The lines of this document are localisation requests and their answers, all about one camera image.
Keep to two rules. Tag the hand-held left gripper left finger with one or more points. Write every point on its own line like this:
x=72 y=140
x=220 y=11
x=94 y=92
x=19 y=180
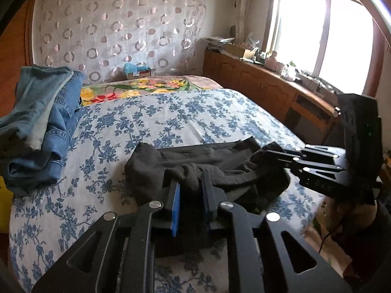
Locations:
x=175 y=207

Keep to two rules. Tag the black pants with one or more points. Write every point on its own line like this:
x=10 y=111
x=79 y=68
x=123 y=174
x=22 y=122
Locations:
x=158 y=164

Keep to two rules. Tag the stack of papers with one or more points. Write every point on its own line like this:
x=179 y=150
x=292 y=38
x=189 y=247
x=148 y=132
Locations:
x=218 y=42

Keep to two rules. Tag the dark blue jeans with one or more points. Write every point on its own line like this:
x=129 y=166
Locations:
x=61 y=128

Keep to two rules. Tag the cardboard box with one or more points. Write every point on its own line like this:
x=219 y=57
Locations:
x=236 y=51

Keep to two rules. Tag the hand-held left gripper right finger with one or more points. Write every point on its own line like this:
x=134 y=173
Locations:
x=210 y=201

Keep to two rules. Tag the blue floral bed sheet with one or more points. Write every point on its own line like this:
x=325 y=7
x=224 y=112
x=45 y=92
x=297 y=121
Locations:
x=152 y=119

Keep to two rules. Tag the wooden cabinet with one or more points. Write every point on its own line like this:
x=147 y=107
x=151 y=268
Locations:
x=253 y=82

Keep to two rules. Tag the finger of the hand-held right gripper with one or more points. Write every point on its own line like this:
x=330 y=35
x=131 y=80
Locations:
x=323 y=151
x=293 y=161

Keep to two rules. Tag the small box with blue cloth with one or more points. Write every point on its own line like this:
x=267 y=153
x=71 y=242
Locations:
x=137 y=70

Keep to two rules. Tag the lace window curtain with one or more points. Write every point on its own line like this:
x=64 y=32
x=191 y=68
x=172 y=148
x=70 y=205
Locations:
x=247 y=6

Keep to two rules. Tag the colourful floral pillow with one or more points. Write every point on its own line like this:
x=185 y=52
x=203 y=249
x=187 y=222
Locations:
x=137 y=87

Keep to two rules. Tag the person's right hand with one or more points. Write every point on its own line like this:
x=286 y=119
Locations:
x=363 y=216

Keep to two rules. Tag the light blue jeans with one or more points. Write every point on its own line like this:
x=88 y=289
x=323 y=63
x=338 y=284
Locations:
x=33 y=97

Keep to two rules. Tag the circle patterned headboard curtain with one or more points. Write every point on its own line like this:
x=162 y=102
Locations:
x=116 y=27

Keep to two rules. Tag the yellow object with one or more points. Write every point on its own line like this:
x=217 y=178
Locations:
x=3 y=204

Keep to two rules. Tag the wooden wardrobe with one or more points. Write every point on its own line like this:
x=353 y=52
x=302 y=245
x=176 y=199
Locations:
x=15 y=52

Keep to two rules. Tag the window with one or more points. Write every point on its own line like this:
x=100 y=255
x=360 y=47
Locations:
x=302 y=27

